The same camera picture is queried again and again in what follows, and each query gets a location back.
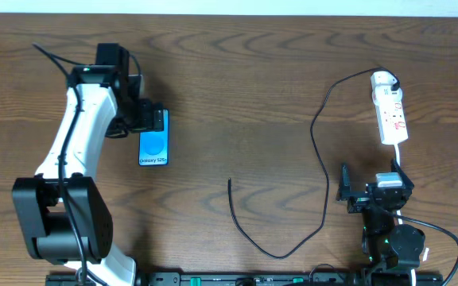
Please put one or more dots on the white USB charger adapter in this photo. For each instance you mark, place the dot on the white USB charger adapter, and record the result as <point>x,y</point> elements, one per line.
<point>385,78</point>

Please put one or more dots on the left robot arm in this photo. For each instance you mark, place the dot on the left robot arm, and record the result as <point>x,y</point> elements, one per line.
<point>63,217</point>

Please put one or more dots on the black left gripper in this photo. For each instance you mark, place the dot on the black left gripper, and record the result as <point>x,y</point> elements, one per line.
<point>154,119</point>

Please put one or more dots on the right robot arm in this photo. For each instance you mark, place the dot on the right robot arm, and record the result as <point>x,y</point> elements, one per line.
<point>393,248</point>

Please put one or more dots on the blue Galaxy smartphone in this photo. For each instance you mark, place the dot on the blue Galaxy smartphone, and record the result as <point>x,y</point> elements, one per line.
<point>154,145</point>

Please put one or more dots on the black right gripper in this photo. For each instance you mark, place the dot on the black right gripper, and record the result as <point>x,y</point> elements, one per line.
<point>361,196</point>

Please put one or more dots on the white power strip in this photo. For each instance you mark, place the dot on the white power strip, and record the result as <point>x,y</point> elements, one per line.
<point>390,115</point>

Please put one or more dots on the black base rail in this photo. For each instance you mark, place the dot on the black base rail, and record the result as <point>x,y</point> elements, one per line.
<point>317,278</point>

